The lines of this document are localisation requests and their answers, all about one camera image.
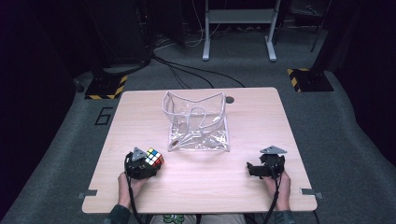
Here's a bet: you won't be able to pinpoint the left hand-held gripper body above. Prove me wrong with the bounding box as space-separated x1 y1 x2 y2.
124 147 154 180

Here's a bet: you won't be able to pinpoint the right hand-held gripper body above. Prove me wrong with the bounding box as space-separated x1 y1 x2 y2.
260 145 288 180

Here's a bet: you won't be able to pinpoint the colourful puzzle cube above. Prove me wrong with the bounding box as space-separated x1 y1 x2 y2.
145 147 165 168

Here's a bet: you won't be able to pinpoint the clear plastic bag white trim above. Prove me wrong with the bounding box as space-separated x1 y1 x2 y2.
162 91 232 153

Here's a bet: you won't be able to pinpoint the person's left hand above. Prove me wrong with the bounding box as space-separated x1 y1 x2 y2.
117 172 148 209

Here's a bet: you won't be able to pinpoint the person's right hand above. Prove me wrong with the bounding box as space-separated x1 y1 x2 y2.
263 170 292 213

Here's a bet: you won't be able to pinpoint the person's right leg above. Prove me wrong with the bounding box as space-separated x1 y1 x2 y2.
200 213 247 224

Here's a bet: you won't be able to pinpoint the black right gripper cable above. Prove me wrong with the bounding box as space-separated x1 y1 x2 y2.
260 155 283 224

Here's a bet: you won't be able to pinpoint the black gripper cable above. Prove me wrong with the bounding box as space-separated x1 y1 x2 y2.
260 155 283 224
124 152 148 224

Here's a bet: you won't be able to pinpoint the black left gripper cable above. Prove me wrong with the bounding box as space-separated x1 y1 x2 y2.
124 152 148 224

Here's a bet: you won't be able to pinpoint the grey metal table bracket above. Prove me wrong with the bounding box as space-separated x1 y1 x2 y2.
301 188 324 200
78 189 98 200

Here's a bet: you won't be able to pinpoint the black yellow striped base plate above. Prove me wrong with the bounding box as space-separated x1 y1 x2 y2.
84 74 129 101
287 68 334 93

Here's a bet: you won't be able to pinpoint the thick black floor hose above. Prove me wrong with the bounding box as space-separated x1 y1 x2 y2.
92 52 155 78

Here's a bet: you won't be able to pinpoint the black floor cable bundle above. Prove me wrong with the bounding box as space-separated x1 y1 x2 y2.
152 55 246 90

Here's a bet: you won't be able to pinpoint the black stand post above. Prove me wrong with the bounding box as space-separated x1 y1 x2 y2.
310 0 335 73

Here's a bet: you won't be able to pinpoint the white hanging cables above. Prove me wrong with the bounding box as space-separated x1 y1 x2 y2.
153 0 223 50

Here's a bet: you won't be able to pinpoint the white metal desk frame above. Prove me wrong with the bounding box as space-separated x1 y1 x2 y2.
202 0 283 63

